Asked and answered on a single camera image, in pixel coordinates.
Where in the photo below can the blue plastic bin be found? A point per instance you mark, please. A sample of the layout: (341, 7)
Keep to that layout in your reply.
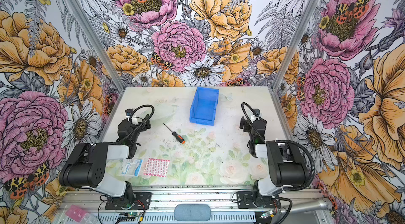
(203, 108)

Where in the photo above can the orange black handled screwdriver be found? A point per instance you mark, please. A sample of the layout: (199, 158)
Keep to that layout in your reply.
(178, 137)

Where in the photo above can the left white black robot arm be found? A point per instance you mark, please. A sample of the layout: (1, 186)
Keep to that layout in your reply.
(85, 167)

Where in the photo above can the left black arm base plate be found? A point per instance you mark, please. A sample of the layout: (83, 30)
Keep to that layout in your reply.
(141, 201)

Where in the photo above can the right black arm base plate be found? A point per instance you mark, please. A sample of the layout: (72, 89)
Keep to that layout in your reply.
(249, 200)

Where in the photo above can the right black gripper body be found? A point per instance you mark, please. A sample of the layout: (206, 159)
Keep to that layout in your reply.
(253, 126)

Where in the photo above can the grey oval pad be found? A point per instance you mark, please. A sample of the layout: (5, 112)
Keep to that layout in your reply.
(192, 212)

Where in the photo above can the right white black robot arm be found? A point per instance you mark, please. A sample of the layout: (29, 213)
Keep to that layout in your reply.
(290, 165)

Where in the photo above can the silver metal tube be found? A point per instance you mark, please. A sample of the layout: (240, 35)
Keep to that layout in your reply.
(315, 205)

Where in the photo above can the pink patterned plaster sheet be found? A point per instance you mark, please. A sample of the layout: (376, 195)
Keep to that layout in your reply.
(156, 167)

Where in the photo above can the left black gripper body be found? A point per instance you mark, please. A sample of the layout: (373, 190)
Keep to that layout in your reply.
(139, 125)

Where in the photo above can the pink plastic card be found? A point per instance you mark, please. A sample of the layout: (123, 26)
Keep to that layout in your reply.
(77, 214)

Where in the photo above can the green circuit board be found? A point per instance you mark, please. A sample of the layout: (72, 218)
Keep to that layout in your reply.
(130, 217)

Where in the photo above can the white blue wipes packet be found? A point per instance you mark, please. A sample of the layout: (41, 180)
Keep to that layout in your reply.
(131, 167)

